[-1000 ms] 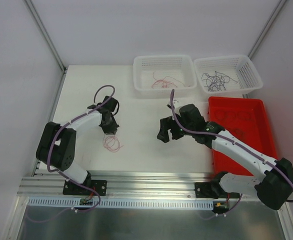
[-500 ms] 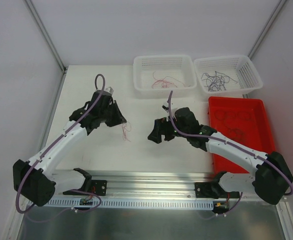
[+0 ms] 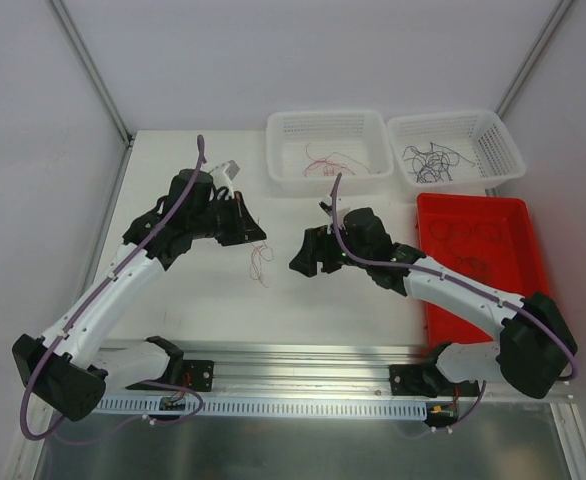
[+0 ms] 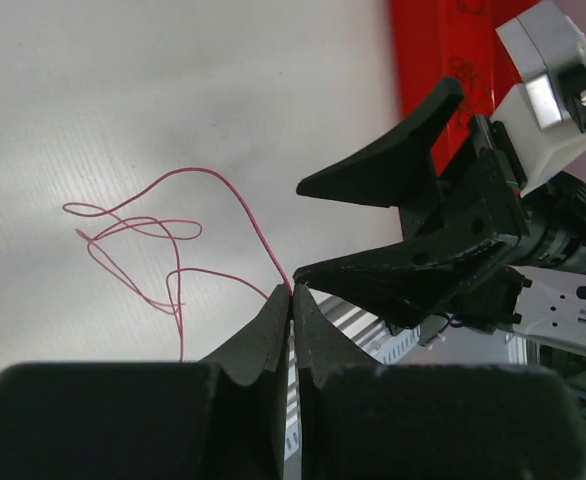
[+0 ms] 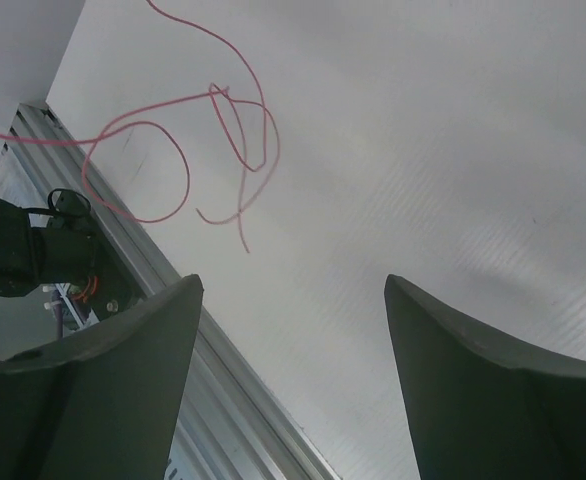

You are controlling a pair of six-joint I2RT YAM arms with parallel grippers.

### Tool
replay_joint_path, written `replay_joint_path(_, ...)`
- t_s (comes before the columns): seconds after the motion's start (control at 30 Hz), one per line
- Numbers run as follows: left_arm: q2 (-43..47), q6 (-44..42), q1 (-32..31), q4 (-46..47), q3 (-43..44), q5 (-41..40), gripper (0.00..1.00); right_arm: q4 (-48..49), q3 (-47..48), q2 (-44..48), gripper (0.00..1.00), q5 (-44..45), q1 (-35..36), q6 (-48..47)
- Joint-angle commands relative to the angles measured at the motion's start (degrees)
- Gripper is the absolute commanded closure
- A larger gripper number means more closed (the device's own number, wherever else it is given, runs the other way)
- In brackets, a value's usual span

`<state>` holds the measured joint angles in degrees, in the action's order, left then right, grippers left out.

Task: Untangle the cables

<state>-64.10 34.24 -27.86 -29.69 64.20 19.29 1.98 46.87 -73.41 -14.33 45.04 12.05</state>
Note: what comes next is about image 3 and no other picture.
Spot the pink thin cable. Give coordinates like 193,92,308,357
249,242,275,289
302,142,374,179

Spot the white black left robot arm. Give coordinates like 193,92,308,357
12,161,266,421

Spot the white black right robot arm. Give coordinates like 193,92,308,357
289,208,577,399

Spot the white perforated basket left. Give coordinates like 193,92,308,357
265,110,394,197

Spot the white perforated basket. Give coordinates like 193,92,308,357
265,110,394,197
387,110,526,195

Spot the red plastic tray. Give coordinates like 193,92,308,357
415,192,557,346

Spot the white perforated basket right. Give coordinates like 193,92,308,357
387,110,526,195

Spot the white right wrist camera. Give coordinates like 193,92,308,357
319,196,341,216

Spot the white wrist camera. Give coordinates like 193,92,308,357
209,160,240,196
319,196,341,216

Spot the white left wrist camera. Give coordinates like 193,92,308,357
209,160,240,196

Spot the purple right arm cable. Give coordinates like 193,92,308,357
330,173,582,379

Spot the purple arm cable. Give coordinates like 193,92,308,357
20,134,208,441
330,173,582,379

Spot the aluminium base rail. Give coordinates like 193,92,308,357
35,342,572,401

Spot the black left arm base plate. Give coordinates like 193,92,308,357
173,360,215,392

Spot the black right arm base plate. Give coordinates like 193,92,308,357
388,364,480,398

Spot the white slotted cable duct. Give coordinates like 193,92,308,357
95,394,427,422

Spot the aluminium frame post left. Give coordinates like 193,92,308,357
46,0,133,146

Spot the aluminium frame post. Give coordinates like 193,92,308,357
495,0,578,120
46,0,133,146

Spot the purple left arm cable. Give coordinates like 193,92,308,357
20,134,208,441

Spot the aluminium frame post right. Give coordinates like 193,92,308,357
495,0,578,120

